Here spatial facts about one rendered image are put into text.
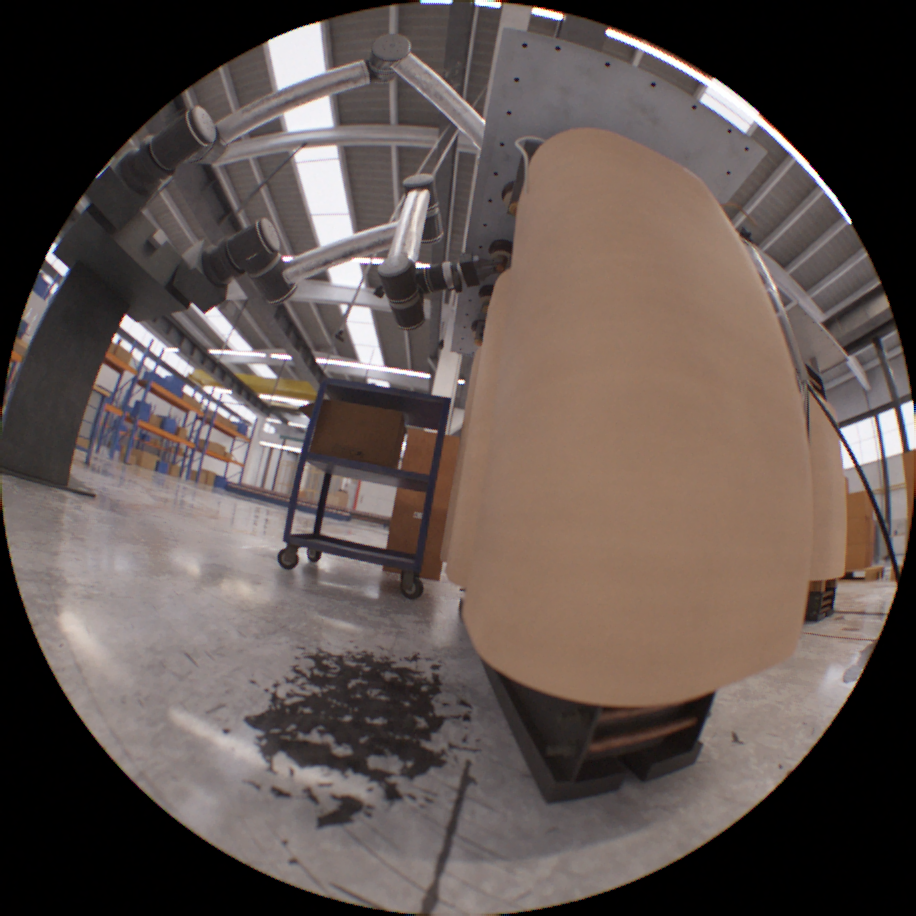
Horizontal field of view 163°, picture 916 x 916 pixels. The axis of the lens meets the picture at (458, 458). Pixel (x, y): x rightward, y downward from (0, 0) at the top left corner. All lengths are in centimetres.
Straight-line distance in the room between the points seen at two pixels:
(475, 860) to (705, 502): 38
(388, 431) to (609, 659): 136
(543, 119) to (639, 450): 96
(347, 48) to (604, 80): 1006
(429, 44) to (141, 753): 1029
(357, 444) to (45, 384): 181
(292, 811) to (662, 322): 59
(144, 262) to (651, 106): 198
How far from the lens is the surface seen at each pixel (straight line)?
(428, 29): 1003
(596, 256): 38
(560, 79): 105
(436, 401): 147
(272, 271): 180
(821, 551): 190
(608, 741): 45
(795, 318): 215
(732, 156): 122
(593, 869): 41
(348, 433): 152
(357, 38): 1075
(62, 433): 217
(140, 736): 48
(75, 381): 218
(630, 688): 27
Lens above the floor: 33
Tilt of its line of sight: 13 degrees up
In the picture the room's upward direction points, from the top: 9 degrees clockwise
